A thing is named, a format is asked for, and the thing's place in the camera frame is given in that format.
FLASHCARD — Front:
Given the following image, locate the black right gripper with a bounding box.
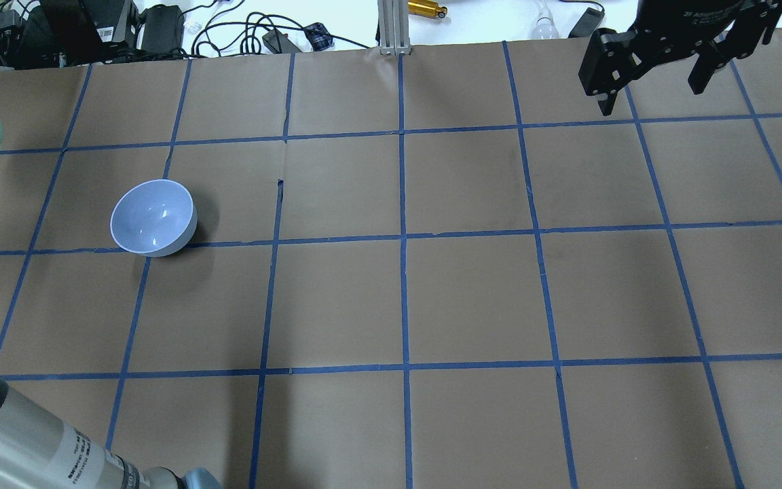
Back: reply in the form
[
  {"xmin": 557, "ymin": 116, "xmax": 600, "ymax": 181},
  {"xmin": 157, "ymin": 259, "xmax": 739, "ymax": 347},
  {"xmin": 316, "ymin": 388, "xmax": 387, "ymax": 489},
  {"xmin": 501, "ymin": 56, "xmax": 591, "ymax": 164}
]
[{"xmin": 578, "ymin": 1, "xmax": 782, "ymax": 117}]

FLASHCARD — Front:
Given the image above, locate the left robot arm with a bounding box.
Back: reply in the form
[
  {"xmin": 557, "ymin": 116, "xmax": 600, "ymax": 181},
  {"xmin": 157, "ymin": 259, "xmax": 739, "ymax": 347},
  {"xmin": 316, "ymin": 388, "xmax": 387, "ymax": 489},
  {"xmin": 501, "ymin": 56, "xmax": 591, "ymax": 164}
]
[{"xmin": 0, "ymin": 378, "xmax": 220, "ymax": 488}]

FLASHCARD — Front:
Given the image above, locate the blue bowl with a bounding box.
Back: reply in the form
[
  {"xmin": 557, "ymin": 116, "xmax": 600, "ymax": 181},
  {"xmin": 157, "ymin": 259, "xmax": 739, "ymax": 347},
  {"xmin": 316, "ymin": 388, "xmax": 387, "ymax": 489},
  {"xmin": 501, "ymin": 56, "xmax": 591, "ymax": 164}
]
[{"xmin": 109, "ymin": 179, "xmax": 198, "ymax": 257}]

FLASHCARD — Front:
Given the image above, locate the yellow tool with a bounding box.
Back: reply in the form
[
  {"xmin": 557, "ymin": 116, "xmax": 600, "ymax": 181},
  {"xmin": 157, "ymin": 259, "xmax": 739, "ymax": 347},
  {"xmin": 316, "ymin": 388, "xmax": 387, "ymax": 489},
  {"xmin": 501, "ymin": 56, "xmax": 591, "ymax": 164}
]
[{"xmin": 407, "ymin": 0, "xmax": 448, "ymax": 19}]

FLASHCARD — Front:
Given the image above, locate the black power brick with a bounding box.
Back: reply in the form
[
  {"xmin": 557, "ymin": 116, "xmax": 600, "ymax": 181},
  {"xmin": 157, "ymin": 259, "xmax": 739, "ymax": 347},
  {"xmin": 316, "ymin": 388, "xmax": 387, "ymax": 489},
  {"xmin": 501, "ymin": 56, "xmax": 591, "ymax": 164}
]
[{"xmin": 138, "ymin": 4, "xmax": 184, "ymax": 54}]

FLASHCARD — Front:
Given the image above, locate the aluminium frame post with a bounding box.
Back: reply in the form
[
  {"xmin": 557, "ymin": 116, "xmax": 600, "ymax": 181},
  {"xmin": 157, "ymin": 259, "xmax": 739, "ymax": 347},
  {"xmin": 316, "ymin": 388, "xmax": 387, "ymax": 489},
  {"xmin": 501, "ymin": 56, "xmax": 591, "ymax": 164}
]
[{"xmin": 377, "ymin": 0, "xmax": 412, "ymax": 56}]

